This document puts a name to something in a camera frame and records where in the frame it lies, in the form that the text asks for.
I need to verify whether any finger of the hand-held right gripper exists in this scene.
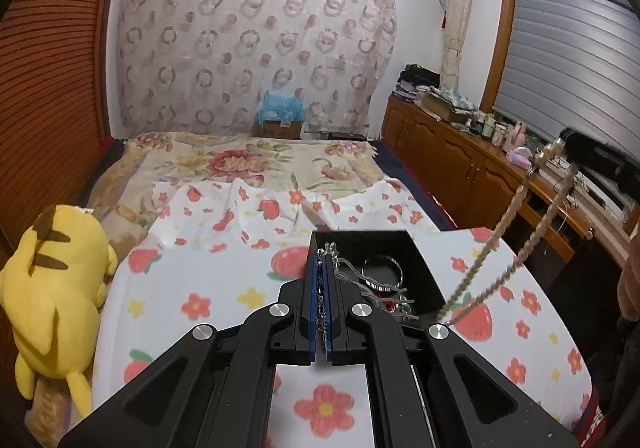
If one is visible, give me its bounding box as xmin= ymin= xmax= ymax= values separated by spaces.
xmin=559 ymin=127 xmax=602 ymax=167

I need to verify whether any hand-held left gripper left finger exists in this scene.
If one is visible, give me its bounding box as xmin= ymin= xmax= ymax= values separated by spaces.
xmin=57 ymin=247 xmax=324 ymax=448

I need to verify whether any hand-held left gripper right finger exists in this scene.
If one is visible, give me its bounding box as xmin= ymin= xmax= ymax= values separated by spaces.
xmin=325 ymin=249 xmax=582 ymax=448

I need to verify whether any silver chain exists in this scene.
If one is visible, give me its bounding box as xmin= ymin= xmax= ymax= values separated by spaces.
xmin=314 ymin=242 xmax=332 ymax=355

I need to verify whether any pearl necklace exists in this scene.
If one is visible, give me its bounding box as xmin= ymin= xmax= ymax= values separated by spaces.
xmin=440 ymin=138 xmax=583 ymax=329

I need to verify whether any silver bangle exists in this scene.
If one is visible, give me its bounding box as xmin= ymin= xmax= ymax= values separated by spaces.
xmin=361 ymin=254 xmax=404 ymax=290

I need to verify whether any black box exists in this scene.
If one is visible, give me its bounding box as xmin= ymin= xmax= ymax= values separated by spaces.
xmin=306 ymin=229 xmax=449 ymax=325

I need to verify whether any person's right forearm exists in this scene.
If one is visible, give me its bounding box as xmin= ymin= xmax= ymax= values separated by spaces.
xmin=616 ymin=255 xmax=640 ymax=322

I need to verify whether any pink pouch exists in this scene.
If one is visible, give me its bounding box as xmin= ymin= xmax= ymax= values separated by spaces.
xmin=507 ymin=147 xmax=534 ymax=170

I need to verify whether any pink rabbit bottle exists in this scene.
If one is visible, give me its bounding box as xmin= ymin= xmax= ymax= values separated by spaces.
xmin=505 ymin=122 xmax=529 ymax=152

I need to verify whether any grey window blind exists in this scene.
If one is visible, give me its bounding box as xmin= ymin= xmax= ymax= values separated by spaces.
xmin=492 ymin=0 xmax=640 ymax=179

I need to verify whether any row of toiletry bottles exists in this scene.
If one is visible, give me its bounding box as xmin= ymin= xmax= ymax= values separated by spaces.
xmin=469 ymin=110 xmax=509 ymax=147

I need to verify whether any strawberry print blanket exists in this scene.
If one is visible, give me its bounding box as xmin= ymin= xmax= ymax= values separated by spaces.
xmin=92 ymin=177 xmax=594 ymax=448

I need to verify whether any wooden sideboard cabinet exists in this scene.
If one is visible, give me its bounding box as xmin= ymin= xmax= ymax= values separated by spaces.
xmin=382 ymin=95 xmax=640 ymax=280

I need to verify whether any green floral cloth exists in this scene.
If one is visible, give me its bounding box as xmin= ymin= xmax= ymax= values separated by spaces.
xmin=428 ymin=86 xmax=479 ymax=112

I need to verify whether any brown flat box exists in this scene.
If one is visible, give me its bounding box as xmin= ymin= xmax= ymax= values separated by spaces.
xmin=420 ymin=93 xmax=469 ymax=124

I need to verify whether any floral bedsheet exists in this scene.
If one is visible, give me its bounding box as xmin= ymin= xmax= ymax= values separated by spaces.
xmin=87 ymin=131 xmax=392 ymax=249

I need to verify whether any pile of dark clothes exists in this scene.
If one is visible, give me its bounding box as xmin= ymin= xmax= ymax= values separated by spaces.
xmin=397 ymin=63 xmax=442 ymax=102

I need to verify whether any beige tied curtain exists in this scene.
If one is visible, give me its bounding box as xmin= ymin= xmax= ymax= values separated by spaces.
xmin=440 ymin=0 xmax=477 ymax=95

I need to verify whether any small cardboard box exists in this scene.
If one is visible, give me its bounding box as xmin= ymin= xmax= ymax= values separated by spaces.
xmin=262 ymin=118 xmax=304 ymax=140

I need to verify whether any person's dark clothing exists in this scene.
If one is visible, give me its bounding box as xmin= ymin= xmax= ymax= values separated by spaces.
xmin=586 ymin=312 xmax=640 ymax=431

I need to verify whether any blue plastic bag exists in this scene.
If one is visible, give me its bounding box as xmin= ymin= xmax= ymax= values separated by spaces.
xmin=257 ymin=90 xmax=306 ymax=123

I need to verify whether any yellow plush toy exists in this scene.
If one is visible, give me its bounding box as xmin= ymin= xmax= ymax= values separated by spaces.
xmin=0 ymin=204 xmax=119 ymax=417

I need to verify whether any circle patterned curtain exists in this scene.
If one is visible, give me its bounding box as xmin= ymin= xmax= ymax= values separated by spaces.
xmin=112 ymin=0 xmax=399 ymax=142

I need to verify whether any tan fuzzy cloth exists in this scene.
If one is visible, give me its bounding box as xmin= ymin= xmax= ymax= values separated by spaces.
xmin=24 ymin=375 xmax=68 ymax=441

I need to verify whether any brown slatted wardrobe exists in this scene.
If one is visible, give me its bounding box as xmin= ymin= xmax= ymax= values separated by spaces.
xmin=0 ymin=0 xmax=132 ymax=249

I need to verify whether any wooden window frame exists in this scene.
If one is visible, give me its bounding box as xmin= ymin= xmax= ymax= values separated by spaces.
xmin=479 ymin=0 xmax=640 ymax=179

